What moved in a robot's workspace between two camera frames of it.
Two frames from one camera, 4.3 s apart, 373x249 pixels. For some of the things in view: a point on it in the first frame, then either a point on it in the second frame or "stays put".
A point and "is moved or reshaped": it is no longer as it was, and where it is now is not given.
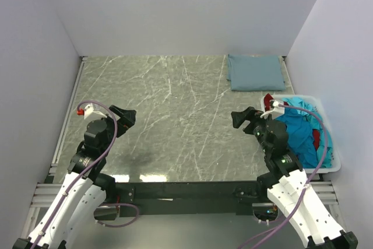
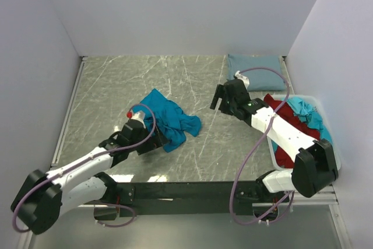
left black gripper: [126, 120] → [153, 141]
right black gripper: [249, 114] → [220, 93]
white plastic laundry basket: [318, 104] stays put
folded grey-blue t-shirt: [255, 73] stays put
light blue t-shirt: [316, 123] stays put
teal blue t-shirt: [301, 136] is moved or reshaped
